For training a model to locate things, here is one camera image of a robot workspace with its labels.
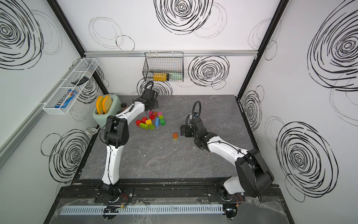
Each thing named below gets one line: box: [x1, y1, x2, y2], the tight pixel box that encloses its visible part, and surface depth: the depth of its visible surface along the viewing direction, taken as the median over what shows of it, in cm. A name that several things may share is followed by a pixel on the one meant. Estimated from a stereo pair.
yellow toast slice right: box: [102, 95, 113, 114], surface depth 91 cm
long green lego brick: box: [139, 122, 149, 130], surface depth 101 cm
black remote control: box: [71, 76, 90, 86], surface depth 82 cm
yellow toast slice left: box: [96, 95, 104, 115], surface depth 89 cm
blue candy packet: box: [54, 89, 78, 109], surface depth 72 cm
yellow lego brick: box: [145, 119, 152, 126], surface depth 104 cm
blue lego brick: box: [154, 117, 160, 128], surface depth 104 cm
